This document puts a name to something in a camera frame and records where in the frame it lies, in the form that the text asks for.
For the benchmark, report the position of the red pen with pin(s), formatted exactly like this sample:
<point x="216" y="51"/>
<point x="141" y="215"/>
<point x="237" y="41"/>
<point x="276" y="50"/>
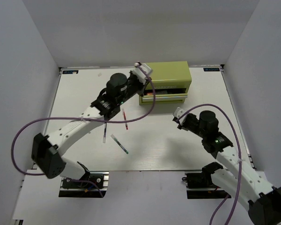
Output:
<point x="124" y="116"/>

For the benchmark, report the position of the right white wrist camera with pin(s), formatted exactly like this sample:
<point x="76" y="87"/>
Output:
<point x="180" y="116"/>

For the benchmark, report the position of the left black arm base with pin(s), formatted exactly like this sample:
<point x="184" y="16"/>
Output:
<point x="95" y="189"/>

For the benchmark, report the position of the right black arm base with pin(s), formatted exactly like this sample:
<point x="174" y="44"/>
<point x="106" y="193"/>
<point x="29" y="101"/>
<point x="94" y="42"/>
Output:
<point x="198" y="186"/>

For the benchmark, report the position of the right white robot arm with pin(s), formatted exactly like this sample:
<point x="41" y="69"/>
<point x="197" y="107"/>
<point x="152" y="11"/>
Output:
<point x="260" y="198"/>

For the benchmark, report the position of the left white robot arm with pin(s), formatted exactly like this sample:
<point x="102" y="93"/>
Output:
<point x="48" y="150"/>

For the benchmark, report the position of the green metal drawer toolbox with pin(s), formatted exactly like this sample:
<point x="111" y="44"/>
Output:
<point x="171" y="81"/>

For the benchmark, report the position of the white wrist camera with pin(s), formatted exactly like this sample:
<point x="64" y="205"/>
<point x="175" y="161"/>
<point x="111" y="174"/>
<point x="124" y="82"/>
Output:
<point x="142" y="71"/>
<point x="180" y="116"/>

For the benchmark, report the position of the green pen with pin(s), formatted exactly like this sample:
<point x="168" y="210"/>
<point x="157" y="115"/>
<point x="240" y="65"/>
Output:
<point x="119" y="144"/>

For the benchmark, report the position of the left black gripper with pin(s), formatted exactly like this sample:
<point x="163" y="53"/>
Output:
<point x="142" y="86"/>

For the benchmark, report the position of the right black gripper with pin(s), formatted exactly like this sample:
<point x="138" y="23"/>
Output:
<point x="183" y="126"/>

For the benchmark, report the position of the blue pen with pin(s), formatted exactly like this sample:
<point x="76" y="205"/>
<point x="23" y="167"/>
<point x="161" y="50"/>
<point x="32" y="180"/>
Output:
<point x="105" y="132"/>

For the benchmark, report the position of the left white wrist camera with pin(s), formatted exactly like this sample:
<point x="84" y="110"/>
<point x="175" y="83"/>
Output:
<point x="142" y="71"/>

